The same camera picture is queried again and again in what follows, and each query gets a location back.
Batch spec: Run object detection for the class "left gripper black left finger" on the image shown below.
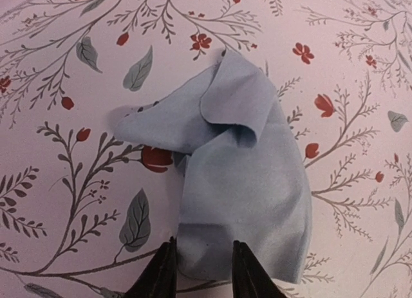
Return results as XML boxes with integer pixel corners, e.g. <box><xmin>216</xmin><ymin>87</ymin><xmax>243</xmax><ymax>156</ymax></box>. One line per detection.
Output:
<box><xmin>124</xmin><ymin>237</ymin><xmax>177</xmax><ymax>298</ymax></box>

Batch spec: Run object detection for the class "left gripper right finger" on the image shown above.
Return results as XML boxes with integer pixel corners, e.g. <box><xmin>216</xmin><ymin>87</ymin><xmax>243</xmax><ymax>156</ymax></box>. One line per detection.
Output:
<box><xmin>232</xmin><ymin>240</ymin><xmax>286</xmax><ymax>298</ymax></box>

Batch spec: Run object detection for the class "floral tablecloth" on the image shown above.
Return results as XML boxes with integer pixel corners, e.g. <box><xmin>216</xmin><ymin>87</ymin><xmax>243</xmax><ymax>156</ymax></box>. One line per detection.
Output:
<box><xmin>1</xmin><ymin>0</ymin><xmax>411</xmax><ymax>297</ymax></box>

